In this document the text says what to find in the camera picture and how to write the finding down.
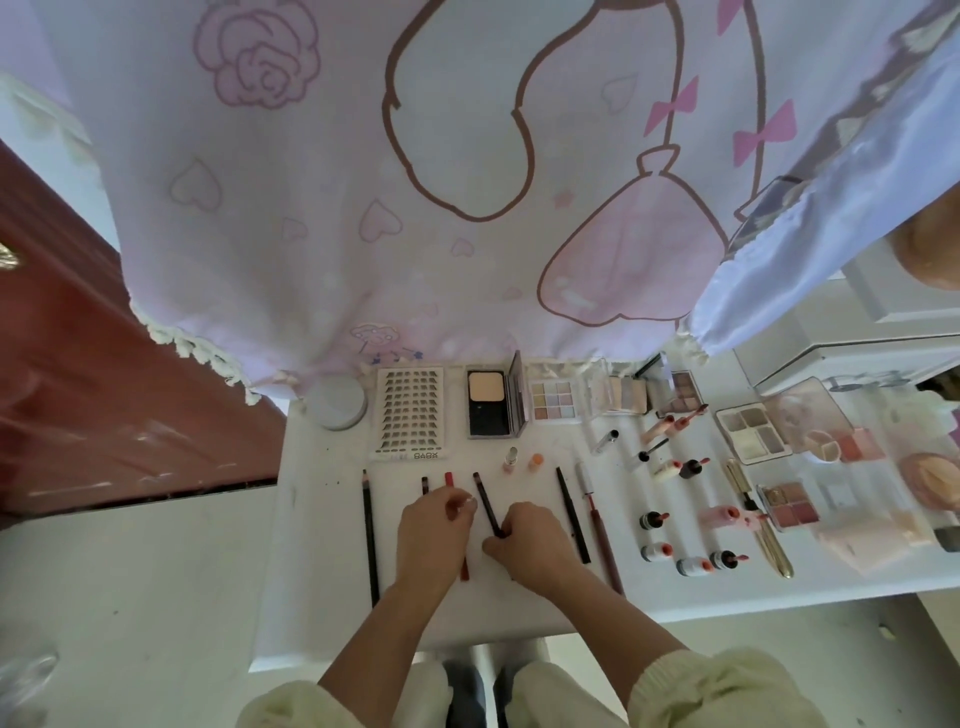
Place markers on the clear eyeshadow palette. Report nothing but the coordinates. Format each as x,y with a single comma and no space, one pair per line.
554,398

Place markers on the pink foundation tube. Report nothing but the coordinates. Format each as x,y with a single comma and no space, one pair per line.
870,540

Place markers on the small brown quad eyeshadow palette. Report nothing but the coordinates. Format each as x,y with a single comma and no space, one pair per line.
791,504

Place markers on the small pink tube cap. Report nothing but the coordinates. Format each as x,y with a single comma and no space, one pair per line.
536,461

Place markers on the pink cushion compact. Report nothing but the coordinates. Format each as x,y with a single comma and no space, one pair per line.
933,480

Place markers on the terracotta pot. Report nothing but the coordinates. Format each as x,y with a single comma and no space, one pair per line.
933,240

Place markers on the pink blush pan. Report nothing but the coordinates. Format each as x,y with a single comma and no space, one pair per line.
860,444

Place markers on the pink cartoon print cloth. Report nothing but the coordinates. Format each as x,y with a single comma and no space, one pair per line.
300,180

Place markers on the lavender rectangular palette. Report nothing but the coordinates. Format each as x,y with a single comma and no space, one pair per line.
492,398

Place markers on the person's left forearm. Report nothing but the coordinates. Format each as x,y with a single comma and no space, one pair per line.
383,653

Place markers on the person's right hand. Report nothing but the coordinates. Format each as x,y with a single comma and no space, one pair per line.
537,548

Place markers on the clear plastic bag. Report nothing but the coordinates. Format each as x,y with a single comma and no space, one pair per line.
23,678

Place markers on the small round white jar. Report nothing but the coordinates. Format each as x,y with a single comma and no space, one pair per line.
821,444

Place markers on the person's right forearm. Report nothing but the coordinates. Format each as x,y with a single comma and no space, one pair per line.
615,645

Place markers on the person's left hand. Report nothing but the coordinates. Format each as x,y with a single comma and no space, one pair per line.
435,537

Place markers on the round silver compact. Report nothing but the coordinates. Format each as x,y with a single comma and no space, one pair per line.
335,401

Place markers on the white shelf unit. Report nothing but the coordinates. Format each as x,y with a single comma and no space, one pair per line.
900,308

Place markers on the white false eyelash tray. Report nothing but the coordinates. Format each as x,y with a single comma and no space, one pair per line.
408,411

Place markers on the dark brown eyeshadow palette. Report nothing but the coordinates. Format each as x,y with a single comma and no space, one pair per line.
678,390

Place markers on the reddish brown door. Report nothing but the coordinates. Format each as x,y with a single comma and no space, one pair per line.
90,420

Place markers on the tan eyeshadow palette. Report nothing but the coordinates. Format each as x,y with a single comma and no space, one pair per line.
750,432

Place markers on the red lip pencil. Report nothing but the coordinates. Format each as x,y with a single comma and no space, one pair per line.
449,480

